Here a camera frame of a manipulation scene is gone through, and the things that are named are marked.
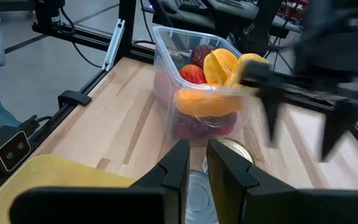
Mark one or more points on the clear plastic container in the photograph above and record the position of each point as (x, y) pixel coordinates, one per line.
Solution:
(166, 46)

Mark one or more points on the black table-level camera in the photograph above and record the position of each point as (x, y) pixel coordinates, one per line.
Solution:
(8, 152)

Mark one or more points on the black keyboard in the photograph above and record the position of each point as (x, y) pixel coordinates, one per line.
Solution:
(188, 3)

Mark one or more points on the silver aluminium bracket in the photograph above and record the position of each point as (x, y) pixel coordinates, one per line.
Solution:
(113, 46)

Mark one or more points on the yellow round toy food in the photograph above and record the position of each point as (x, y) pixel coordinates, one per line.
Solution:
(233, 76)

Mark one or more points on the orange toy food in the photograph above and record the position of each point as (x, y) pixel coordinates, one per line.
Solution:
(207, 104)

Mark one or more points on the black aluminium rig frame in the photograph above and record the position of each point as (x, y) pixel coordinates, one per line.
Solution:
(82, 35)

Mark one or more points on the bright red toy fruit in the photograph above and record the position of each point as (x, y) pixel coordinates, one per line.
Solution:
(193, 74)

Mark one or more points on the dark red toy fruit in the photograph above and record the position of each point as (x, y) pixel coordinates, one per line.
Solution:
(200, 54)

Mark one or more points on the silver pull-tab can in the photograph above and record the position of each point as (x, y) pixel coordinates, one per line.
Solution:
(241, 149)

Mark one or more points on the black computer mouse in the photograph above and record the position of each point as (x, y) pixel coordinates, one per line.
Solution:
(169, 6)

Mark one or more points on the yellow translucent plastic bin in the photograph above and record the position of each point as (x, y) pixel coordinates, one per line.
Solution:
(42, 180)

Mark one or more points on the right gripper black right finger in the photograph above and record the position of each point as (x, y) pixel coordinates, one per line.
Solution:
(275, 205)

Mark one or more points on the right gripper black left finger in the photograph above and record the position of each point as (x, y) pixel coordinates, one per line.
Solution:
(120, 205)

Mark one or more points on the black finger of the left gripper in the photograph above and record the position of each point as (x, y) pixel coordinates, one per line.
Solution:
(332, 124)
(272, 109)

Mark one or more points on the black computer desk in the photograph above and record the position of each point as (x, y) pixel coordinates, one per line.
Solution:
(216, 15)

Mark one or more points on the dark red crinkled cabbage toy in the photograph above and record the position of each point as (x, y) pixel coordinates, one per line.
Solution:
(197, 127)

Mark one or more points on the black table clamp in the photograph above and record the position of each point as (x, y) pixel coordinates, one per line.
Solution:
(73, 97)

